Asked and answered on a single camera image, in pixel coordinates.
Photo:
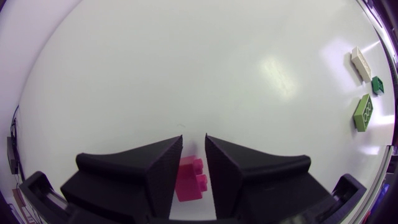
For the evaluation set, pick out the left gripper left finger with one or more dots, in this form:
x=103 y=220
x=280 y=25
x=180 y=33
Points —
x=133 y=180

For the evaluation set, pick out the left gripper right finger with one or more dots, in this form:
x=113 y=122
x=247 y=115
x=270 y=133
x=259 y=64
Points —
x=264 y=186

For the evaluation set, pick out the dark green toy brick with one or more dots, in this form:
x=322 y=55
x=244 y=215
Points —
x=378 y=85

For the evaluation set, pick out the white toy brick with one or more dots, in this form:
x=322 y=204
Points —
x=361 y=64

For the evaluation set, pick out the pink toy brick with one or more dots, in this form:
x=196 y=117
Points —
x=189 y=183

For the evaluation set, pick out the light green toy brick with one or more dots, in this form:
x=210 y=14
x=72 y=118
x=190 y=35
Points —
x=363 y=113

